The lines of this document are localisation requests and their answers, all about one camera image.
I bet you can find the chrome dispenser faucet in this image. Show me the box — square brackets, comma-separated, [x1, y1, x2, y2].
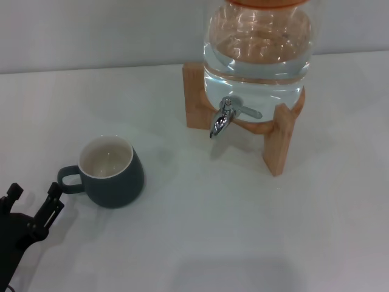
[208, 96, 263, 140]

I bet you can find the glass water dispenser jar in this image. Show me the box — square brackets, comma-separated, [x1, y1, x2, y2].
[202, 0, 314, 124]

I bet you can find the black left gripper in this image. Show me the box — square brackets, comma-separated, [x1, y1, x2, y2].
[0, 181, 66, 292]

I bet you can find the wooden dispenser stand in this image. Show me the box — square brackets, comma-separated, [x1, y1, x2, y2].
[182, 62, 307, 177]

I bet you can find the dark grey ceramic cup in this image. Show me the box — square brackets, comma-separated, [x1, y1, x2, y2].
[57, 135, 145, 209]

